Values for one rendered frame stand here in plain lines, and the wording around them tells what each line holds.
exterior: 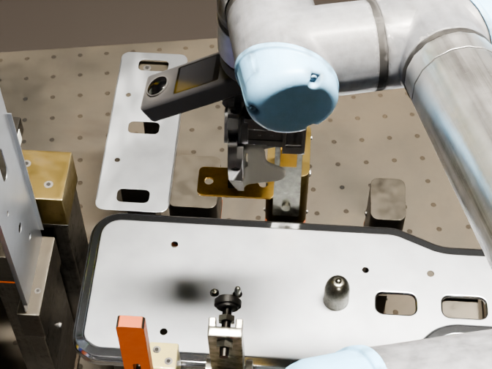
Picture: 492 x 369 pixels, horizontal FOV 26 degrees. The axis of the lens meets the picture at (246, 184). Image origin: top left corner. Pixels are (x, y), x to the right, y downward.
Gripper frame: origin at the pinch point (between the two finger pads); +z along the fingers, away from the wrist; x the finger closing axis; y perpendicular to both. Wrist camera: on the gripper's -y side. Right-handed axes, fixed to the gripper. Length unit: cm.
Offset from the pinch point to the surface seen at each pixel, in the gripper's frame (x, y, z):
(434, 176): 42, 32, 56
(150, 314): -3.8, -10.6, 25.9
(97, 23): 143, -49, 126
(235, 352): -16.9, 1.0, 9.1
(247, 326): -4.8, 1.8, 25.8
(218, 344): -18.0, -0.6, 5.4
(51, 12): 147, -63, 126
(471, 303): 0.9, 30.5, 26.8
